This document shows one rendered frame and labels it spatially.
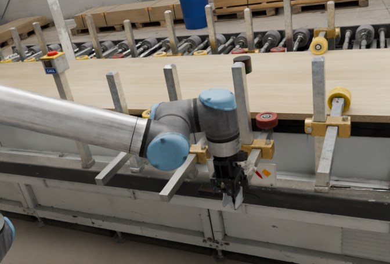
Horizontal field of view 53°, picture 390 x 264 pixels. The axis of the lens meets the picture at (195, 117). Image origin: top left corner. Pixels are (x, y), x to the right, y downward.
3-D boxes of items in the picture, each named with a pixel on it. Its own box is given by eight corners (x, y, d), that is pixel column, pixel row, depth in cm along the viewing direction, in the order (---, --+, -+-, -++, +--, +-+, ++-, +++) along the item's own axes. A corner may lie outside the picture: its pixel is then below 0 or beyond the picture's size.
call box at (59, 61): (59, 76, 155) (53, 57, 151) (46, 76, 158) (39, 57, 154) (71, 69, 160) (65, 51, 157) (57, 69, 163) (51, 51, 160)
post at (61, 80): (89, 167, 175) (58, 73, 156) (80, 167, 177) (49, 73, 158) (96, 162, 179) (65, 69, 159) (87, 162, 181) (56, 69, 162)
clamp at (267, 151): (271, 159, 136) (270, 147, 133) (234, 156, 141) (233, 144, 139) (275, 151, 140) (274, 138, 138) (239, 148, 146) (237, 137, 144)
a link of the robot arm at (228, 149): (213, 126, 110) (246, 127, 106) (215, 141, 112) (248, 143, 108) (201, 142, 103) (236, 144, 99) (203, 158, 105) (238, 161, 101)
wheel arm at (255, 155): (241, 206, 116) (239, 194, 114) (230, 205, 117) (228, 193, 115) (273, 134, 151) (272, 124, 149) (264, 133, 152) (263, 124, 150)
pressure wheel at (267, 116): (277, 147, 147) (274, 120, 142) (256, 145, 150) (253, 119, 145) (281, 136, 153) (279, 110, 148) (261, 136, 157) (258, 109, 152)
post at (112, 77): (141, 179, 166) (112, 72, 146) (134, 178, 168) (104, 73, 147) (145, 174, 169) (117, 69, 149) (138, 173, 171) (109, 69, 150)
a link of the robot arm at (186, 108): (145, 116, 95) (195, 109, 94) (151, 97, 106) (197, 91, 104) (153, 149, 99) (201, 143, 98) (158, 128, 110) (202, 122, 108)
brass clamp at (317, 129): (349, 139, 121) (349, 125, 119) (304, 137, 126) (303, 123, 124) (350, 129, 126) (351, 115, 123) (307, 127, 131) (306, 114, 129)
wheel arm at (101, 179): (104, 188, 137) (101, 177, 136) (97, 187, 139) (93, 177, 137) (161, 129, 172) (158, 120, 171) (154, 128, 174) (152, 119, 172)
